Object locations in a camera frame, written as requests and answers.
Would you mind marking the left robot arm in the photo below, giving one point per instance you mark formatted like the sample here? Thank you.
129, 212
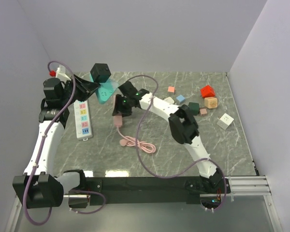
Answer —
37, 187

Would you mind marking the black cube socket adapter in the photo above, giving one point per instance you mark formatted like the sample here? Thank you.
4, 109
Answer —
100, 73

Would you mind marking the white plug adapter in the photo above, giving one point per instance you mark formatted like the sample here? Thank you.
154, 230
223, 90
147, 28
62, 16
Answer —
169, 100

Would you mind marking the teal triangular power strip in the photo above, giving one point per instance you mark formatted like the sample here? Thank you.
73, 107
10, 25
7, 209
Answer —
104, 90

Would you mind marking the pink power strip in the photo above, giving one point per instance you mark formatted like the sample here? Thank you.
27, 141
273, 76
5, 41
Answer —
117, 119

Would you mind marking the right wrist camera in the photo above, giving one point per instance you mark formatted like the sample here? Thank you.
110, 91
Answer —
127, 89

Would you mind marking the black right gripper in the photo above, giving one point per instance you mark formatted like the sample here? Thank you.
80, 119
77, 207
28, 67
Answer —
118, 108

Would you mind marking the small pink square adapter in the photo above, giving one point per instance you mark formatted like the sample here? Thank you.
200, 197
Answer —
171, 89

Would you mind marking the white cube socket adapter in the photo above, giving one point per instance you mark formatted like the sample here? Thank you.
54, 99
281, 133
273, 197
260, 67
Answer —
225, 121

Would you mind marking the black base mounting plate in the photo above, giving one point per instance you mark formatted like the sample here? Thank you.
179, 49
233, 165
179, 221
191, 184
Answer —
183, 189

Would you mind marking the aluminium rail frame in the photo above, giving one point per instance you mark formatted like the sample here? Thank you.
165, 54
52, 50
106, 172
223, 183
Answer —
239, 185

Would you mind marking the white power strip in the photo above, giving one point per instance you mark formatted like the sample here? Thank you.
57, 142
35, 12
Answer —
82, 120

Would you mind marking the red cube socket adapter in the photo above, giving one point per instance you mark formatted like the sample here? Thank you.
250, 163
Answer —
207, 91

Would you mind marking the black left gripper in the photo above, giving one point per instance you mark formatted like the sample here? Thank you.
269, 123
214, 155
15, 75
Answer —
85, 87

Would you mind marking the dark green cube adapter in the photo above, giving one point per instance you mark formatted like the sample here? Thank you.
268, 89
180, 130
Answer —
194, 107

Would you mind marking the beige cube socket adapter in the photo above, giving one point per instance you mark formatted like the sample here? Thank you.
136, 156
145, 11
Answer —
211, 102

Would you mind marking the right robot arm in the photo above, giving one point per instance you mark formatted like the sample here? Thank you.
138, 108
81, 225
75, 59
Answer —
184, 130

